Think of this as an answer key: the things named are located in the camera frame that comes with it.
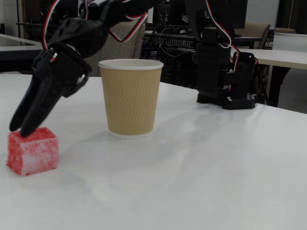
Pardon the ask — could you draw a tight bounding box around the black power cable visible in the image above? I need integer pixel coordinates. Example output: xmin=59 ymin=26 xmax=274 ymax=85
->
xmin=254 ymin=58 xmax=271 ymax=106

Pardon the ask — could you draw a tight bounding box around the beige fabric chair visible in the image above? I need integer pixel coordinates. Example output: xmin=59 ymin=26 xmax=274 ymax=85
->
xmin=236 ymin=22 xmax=271 ymax=50
xmin=274 ymin=27 xmax=296 ymax=34
xmin=90 ymin=20 xmax=147 ymax=78

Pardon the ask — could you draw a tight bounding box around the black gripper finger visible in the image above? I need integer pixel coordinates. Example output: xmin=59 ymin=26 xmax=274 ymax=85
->
xmin=20 ymin=78 xmax=63 ymax=138
xmin=9 ymin=76 xmax=42 ymax=132

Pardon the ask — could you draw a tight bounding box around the red white black servo cable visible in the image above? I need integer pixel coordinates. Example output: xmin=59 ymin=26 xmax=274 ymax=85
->
xmin=107 ymin=13 xmax=147 ymax=43
xmin=42 ymin=0 xmax=87 ymax=51
xmin=205 ymin=0 xmax=240 ymax=92

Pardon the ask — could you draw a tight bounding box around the black top table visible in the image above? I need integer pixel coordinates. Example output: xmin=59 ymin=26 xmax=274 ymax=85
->
xmin=0 ymin=33 xmax=48 ymax=74

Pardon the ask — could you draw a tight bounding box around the dark equipment bench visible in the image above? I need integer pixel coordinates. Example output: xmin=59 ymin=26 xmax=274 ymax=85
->
xmin=15 ymin=21 xmax=56 ymax=46

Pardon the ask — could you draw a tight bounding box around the red foam cube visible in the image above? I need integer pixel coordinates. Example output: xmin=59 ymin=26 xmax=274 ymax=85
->
xmin=5 ymin=126 xmax=60 ymax=177

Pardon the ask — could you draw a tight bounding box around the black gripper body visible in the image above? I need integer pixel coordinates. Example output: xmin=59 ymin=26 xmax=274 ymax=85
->
xmin=32 ymin=17 xmax=109 ymax=98

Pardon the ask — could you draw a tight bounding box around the white table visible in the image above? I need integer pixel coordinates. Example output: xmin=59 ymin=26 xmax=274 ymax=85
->
xmin=225 ymin=48 xmax=307 ymax=108
xmin=272 ymin=32 xmax=307 ymax=51

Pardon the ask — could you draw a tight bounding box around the black desk with cable tray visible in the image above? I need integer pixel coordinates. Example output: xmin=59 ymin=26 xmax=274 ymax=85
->
xmin=141 ymin=23 xmax=264 ymax=88

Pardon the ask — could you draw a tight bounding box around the tan paper cup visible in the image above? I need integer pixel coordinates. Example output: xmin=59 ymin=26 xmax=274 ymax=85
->
xmin=97 ymin=58 xmax=165 ymax=140

